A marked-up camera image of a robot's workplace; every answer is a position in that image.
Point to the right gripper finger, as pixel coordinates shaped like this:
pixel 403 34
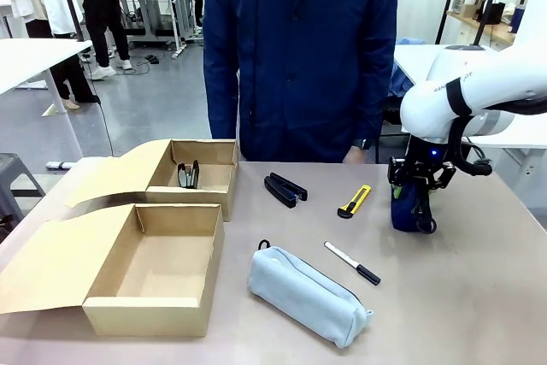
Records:
pixel 396 172
pixel 444 177

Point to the black stapler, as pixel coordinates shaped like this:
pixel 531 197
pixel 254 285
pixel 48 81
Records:
pixel 285 190

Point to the light blue pencil case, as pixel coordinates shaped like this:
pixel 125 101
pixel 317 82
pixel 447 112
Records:
pixel 303 292

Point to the white pen with black cap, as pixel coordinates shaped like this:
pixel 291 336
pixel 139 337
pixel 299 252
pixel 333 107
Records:
pixel 351 262

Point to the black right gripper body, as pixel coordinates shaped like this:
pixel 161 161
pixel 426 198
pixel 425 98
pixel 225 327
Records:
pixel 425 155

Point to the yellow black utility knife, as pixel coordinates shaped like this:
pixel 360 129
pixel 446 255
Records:
pixel 354 201

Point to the small cardboard box with lid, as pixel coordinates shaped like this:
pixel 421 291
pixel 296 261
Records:
pixel 213 177

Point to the grey metal stool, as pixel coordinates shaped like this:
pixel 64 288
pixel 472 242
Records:
pixel 13 181

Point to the person in black clothes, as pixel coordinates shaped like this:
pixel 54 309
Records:
pixel 100 6

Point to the grey background workbench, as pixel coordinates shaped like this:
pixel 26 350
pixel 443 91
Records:
pixel 149 1

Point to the small black shiny object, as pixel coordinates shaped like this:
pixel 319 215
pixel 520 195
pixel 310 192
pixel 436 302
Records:
pixel 188 174

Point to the person's left hand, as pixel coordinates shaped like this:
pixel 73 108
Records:
pixel 354 154

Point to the white table with white legs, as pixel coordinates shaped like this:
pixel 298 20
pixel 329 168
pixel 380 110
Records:
pixel 30 57

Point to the white table with rounded edge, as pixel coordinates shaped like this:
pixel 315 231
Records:
pixel 525 134

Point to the blue cloth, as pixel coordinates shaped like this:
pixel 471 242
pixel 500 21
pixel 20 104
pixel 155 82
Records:
pixel 401 80

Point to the person in white coat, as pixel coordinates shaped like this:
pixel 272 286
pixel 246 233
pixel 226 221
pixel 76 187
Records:
pixel 55 1

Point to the dark blue bottle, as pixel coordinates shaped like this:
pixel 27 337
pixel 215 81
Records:
pixel 516 19

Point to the large open cardboard box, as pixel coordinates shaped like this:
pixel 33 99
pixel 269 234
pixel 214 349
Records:
pixel 158 271

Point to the black wrist watch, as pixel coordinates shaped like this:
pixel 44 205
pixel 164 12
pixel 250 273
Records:
pixel 363 143

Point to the white tube on floor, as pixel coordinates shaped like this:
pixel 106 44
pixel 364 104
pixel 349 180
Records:
pixel 60 165

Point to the person in blue coat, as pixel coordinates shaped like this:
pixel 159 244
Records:
pixel 299 61

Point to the wooden shelf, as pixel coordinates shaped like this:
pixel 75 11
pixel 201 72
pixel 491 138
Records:
pixel 478 25

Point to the navy blue pencil case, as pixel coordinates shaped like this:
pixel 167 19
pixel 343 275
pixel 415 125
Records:
pixel 405 211

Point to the black foot pedal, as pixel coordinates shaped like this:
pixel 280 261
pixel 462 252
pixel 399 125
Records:
pixel 151 59

